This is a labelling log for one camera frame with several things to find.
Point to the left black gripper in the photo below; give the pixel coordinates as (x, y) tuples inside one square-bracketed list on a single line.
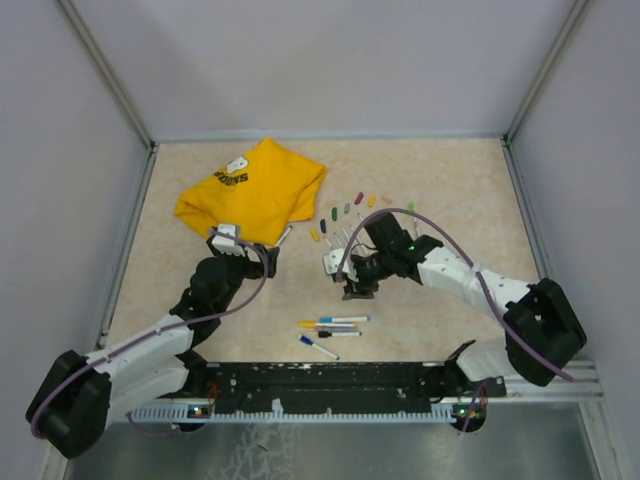
[(255, 269)]

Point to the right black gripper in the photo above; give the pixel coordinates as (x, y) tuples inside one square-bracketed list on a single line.
[(359, 289)]

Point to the lime green cap marker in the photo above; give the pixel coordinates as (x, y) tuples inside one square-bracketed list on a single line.
[(415, 226)]

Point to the navy cap rainbow marker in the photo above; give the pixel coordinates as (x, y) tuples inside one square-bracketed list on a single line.
[(338, 240)]

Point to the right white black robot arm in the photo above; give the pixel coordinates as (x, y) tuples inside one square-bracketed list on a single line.
[(542, 333)]

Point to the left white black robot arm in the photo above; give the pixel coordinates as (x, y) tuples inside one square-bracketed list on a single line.
[(81, 395)]

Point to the navy cap white marker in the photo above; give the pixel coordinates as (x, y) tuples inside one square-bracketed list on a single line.
[(284, 235)]

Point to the cyan cap marker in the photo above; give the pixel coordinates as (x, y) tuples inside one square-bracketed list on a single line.
[(344, 320)]

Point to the yellow cap silver marker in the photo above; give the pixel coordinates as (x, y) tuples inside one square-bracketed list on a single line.
[(325, 325)]

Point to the yellow printed t-shirt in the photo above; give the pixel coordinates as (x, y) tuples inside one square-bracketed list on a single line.
[(261, 191)]

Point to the black cap marker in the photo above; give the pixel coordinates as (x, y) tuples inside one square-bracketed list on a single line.
[(338, 333)]

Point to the blue cap whiteboard marker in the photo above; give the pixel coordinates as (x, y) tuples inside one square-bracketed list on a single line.
[(307, 341)]

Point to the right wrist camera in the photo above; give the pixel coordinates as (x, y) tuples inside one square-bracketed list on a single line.
[(339, 266)]

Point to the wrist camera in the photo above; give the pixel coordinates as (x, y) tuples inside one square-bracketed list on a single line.
[(223, 240), (339, 266)]

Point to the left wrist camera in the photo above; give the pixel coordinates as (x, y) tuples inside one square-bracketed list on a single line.
[(223, 240)]

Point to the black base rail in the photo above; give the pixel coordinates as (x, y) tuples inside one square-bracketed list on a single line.
[(334, 392)]

